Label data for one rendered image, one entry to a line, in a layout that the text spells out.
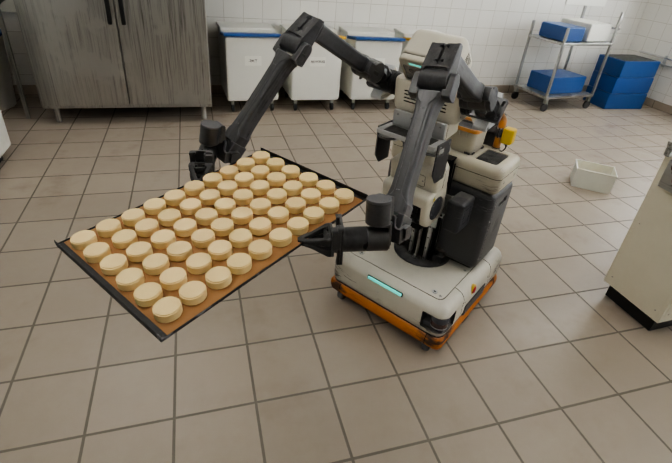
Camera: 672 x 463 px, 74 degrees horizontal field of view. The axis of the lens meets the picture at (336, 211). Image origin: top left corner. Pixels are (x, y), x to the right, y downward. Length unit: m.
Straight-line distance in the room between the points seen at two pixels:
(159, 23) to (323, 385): 3.25
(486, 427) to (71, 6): 3.98
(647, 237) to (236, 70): 3.58
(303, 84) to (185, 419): 3.57
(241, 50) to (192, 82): 0.58
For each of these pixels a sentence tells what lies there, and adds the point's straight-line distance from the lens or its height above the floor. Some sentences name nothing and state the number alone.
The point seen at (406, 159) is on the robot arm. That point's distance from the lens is 1.09.
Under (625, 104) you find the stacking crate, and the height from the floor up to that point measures 0.06.
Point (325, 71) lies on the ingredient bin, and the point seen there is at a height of 0.42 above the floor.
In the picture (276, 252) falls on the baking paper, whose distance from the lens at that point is 0.98.
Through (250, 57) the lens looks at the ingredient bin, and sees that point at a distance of 4.60.
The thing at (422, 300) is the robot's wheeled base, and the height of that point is 0.27.
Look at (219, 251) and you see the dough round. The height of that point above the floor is 0.99.
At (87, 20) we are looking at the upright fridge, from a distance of 4.34.
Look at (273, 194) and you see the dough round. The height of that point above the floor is 1.00.
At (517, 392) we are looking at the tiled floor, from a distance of 2.17.
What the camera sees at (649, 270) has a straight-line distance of 2.70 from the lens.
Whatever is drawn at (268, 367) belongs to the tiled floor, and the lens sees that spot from 2.02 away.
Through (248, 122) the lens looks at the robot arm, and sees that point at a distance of 1.41.
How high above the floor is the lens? 1.56
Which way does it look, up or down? 31 degrees down
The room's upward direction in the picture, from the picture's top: 5 degrees clockwise
